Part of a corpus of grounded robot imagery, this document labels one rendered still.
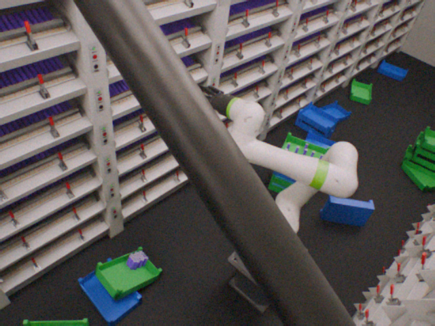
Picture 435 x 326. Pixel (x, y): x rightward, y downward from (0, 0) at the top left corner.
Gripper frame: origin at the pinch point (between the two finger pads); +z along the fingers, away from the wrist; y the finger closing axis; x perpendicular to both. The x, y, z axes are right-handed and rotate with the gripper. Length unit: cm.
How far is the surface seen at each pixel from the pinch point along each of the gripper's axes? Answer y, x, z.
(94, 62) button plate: -35.4, 19.6, 14.4
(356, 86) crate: 256, -98, 32
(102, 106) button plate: -34.6, -1.2, 18.5
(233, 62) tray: 51, -8, 22
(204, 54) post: 30.2, 2.0, 22.9
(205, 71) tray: 29.8, -7.3, 22.5
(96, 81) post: -35.4, 11.3, 16.3
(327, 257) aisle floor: 55, -118, -57
